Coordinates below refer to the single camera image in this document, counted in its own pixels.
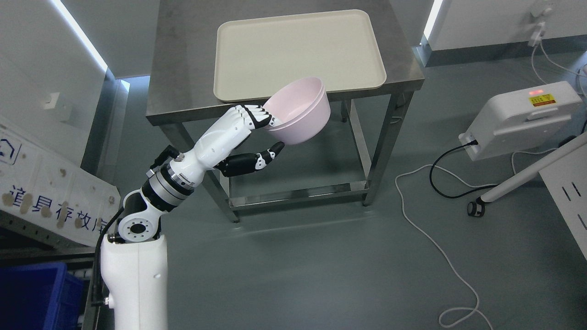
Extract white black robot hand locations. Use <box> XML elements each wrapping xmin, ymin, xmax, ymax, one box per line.
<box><xmin>170</xmin><ymin>104</ymin><xmax>285</xmax><ymax>187</ymax></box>

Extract pink bowl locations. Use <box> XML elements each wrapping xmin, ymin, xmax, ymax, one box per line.
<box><xmin>263</xmin><ymin>77</ymin><xmax>329</xmax><ymax>131</ymax></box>
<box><xmin>266</xmin><ymin>94</ymin><xmax>331</xmax><ymax>145</ymax></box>

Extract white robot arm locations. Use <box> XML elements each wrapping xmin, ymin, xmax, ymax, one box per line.
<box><xmin>92</xmin><ymin>146</ymin><xmax>226</xmax><ymax>330</ymax></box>

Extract stainless steel table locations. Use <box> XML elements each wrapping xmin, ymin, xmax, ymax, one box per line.
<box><xmin>145</xmin><ymin>0</ymin><xmax>424</xmax><ymax>223</ymax></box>

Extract cream plastic tray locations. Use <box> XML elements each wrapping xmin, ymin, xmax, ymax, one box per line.
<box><xmin>213</xmin><ymin>9</ymin><xmax>387</xmax><ymax>102</ymax></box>

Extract white sign board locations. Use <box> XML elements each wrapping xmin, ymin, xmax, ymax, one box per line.
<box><xmin>0</xmin><ymin>118</ymin><xmax>120</xmax><ymax>247</ymax></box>

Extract blue bin left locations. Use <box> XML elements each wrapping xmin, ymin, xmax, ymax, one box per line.
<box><xmin>0</xmin><ymin>263</ymin><xmax>84</xmax><ymax>330</ymax></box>

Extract white stand leg with caster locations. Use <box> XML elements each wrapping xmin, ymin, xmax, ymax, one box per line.
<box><xmin>467</xmin><ymin>133</ymin><xmax>587</xmax><ymax>217</ymax></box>

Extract white device box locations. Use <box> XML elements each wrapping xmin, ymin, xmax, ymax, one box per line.
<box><xmin>458</xmin><ymin>81</ymin><xmax>581</xmax><ymax>161</ymax></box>

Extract white wall socket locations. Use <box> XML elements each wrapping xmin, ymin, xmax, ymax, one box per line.
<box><xmin>41</xmin><ymin>92</ymin><xmax>73</xmax><ymax>122</ymax></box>

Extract black power cable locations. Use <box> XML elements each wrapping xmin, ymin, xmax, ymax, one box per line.
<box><xmin>429</xmin><ymin>120</ymin><xmax>587</xmax><ymax>199</ymax></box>

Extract white wall plug adapter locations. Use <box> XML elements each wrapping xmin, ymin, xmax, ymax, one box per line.
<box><xmin>527</xmin><ymin>0</ymin><xmax>555</xmax><ymax>47</ymax></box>

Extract white cable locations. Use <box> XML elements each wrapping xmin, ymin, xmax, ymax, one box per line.
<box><xmin>395</xmin><ymin>41</ymin><xmax>587</xmax><ymax>330</ymax></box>

